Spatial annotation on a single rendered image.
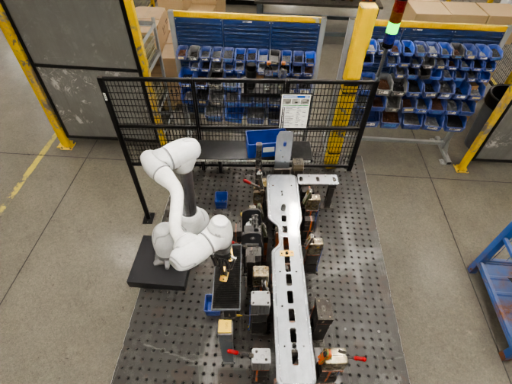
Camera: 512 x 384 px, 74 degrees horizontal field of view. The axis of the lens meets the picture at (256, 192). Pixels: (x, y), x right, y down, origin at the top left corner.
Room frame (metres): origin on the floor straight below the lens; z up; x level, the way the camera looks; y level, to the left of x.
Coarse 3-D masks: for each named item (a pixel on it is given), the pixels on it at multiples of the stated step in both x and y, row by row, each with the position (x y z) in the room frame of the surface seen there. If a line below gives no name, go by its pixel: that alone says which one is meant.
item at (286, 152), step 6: (282, 132) 1.83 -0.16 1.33; (288, 132) 1.83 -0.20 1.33; (282, 138) 1.83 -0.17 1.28; (288, 138) 1.83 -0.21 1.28; (276, 144) 1.83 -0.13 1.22; (282, 144) 1.83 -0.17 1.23; (288, 144) 1.83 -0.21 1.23; (276, 150) 1.83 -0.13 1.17; (282, 150) 1.83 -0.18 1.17; (288, 150) 1.83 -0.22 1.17; (276, 156) 1.83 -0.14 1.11; (288, 156) 1.83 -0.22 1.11; (276, 162) 1.83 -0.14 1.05; (282, 162) 1.83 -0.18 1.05; (288, 162) 1.83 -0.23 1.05
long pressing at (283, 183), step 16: (272, 176) 1.74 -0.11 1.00; (288, 176) 1.74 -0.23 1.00; (272, 192) 1.58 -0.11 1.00; (288, 192) 1.59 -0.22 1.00; (272, 208) 1.44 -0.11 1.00; (288, 208) 1.44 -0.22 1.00; (288, 224) 1.31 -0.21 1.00; (288, 240) 1.19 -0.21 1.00; (272, 256) 1.07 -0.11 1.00; (272, 272) 0.97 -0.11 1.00; (288, 272) 0.97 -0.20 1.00; (304, 272) 0.98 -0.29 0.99; (288, 288) 0.87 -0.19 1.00; (304, 288) 0.88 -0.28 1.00; (288, 304) 0.78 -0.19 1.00; (304, 304) 0.78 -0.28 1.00; (288, 320) 0.69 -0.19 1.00; (304, 320) 0.70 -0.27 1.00; (288, 336) 0.61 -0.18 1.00; (304, 336) 0.62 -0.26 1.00; (288, 352) 0.54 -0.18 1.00; (304, 352) 0.54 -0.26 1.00; (288, 368) 0.47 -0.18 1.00; (304, 368) 0.47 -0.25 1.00
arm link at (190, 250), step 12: (168, 168) 1.21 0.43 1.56; (156, 180) 1.16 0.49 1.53; (168, 180) 1.13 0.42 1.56; (180, 192) 1.07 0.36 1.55; (180, 204) 1.00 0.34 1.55; (180, 216) 0.93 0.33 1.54; (180, 228) 0.86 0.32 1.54; (180, 240) 0.78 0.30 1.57; (192, 240) 0.78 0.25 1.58; (204, 240) 0.79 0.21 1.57; (180, 252) 0.72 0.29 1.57; (192, 252) 0.73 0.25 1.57; (204, 252) 0.74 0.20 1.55; (180, 264) 0.69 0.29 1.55; (192, 264) 0.70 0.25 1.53
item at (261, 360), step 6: (258, 348) 0.53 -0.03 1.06; (264, 348) 0.53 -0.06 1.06; (258, 354) 0.50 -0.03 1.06; (264, 354) 0.51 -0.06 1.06; (252, 360) 0.48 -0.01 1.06; (258, 360) 0.48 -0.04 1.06; (264, 360) 0.48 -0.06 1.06; (252, 366) 0.47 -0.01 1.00; (258, 366) 0.47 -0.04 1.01; (264, 366) 0.47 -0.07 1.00; (252, 372) 0.49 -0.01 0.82; (258, 372) 0.47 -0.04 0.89; (264, 372) 0.47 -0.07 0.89; (252, 378) 0.47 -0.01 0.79; (258, 378) 0.47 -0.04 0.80; (264, 378) 0.47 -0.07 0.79
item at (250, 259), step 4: (248, 256) 1.01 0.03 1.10; (252, 256) 1.01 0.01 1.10; (248, 260) 0.98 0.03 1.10; (252, 260) 0.98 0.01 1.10; (248, 264) 0.97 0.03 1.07; (252, 264) 0.97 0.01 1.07; (248, 268) 0.97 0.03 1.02; (252, 268) 0.97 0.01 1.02; (248, 272) 0.97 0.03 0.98; (252, 272) 0.97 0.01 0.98; (248, 276) 0.97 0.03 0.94; (248, 280) 0.97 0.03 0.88; (248, 284) 0.97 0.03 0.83; (252, 284) 0.97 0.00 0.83; (248, 288) 0.97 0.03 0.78; (252, 288) 0.97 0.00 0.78; (248, 292) 0.98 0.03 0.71
